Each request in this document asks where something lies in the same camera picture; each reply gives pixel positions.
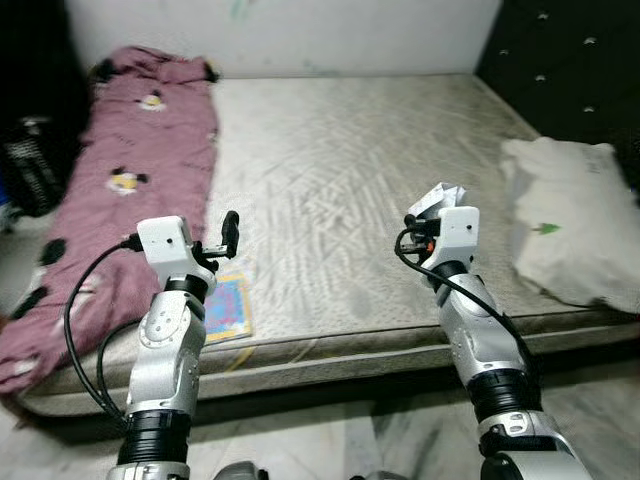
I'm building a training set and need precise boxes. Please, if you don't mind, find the white paper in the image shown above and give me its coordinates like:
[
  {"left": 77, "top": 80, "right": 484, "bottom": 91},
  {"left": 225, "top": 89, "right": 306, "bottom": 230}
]
[{"left": 407, "top": 183, "right": 469, "bottom": 219}]

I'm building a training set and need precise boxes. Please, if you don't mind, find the colourful picture book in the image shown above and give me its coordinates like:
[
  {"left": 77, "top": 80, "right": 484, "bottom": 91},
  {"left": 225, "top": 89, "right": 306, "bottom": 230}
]
[{"left": 200, "top": 272, "right": 255, "bottom": 345}]

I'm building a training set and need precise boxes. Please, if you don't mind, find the white pillow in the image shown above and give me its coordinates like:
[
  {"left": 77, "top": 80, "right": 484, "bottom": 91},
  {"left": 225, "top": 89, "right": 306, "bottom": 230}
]
[{"left": 500, "top": 137, "right": 640, "bottom": 314}]

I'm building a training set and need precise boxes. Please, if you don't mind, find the beige quilted mattress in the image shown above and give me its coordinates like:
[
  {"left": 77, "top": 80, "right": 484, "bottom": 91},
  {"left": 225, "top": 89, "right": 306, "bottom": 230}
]
[{"left": 15, "top": 72, "right": 640, "bottom": 419}]

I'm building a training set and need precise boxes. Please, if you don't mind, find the pink cartoon print blanket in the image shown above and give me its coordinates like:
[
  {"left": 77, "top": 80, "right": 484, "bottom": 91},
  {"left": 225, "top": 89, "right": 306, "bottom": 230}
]
[{"left": 0, "top": 45, "right": 221, "bottom": 399}]

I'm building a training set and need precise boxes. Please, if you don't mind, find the grey left robot leg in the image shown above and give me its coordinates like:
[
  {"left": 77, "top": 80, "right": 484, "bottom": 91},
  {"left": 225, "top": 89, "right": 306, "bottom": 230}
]
[{"left": 210, "top": 461, "right": 269, "bottom": 480}]

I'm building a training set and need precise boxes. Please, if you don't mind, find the black tufted headboard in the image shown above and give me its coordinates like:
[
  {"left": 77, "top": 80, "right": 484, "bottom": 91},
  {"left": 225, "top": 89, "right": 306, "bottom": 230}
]
[{"left": 475, "top": 0, "right": 640, "bottom": 191}]

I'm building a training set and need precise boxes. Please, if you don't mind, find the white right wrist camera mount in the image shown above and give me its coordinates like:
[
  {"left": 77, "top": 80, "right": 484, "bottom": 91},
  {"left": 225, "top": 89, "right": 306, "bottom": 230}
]
[{"left": 418, "top": 207, "right": 480, "bottom": 273}]

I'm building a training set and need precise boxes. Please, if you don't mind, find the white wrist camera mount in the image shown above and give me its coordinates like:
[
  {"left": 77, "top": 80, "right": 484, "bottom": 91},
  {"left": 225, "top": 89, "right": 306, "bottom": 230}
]
[
  {"left": 418, "top": 207, "right": 480, "bottom": 273},
  {"left": 136, "top": 216, "right": 216, "bottom": 291}
]

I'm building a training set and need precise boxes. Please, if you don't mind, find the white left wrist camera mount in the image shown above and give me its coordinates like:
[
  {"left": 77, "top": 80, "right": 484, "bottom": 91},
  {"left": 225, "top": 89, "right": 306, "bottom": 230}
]
[{"left": 136, "top": 216, "right": 216, "bottom": 291}]

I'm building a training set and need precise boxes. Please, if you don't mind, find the long black left arm cable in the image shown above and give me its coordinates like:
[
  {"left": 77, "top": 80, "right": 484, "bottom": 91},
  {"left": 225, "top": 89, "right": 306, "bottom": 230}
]
[{"left": 63, "top": 236, "right": 141, "bottom": 429}]

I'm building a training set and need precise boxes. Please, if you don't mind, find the short black left arm cable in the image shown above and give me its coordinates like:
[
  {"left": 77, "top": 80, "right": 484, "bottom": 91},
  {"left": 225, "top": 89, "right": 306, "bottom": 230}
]
[{"left": 96, "top": 318, "right": 146, "bottom": 423}]

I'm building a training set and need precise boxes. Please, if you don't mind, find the black strapped gear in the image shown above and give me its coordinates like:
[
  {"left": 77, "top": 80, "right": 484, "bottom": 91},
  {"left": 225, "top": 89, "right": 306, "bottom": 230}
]
[{"left": 0, "top": 115, "right": 63, "bottom": 219}]

